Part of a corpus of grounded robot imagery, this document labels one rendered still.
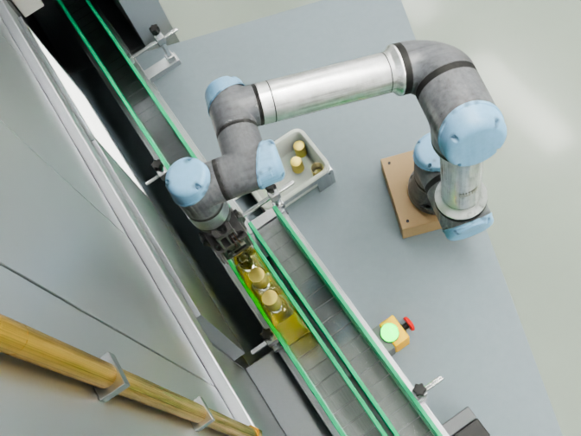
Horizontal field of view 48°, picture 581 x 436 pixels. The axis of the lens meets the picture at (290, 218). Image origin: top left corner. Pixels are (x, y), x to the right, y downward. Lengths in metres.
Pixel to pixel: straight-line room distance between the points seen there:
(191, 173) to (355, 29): 1.20
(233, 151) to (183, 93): 1.08
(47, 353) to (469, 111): 0.86
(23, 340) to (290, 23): 1.88
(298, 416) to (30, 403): 1.18
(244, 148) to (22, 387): 0.72
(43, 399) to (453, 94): 0.89
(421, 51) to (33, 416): 0.96
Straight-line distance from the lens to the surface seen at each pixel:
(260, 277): 1.38
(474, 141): 1.18
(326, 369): 1.60
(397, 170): 1.83
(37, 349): 0.46
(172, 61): 2.12
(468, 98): 1.18
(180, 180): 1.09
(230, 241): 1.24
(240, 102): 1.16
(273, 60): 2.16
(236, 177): 1.09
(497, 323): 1.76
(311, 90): 1.18
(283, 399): 1.61
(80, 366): 0.51
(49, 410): 0.48
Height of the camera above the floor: 2.44
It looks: 65 degrees down
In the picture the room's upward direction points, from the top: 24 degrees counter-clockwise
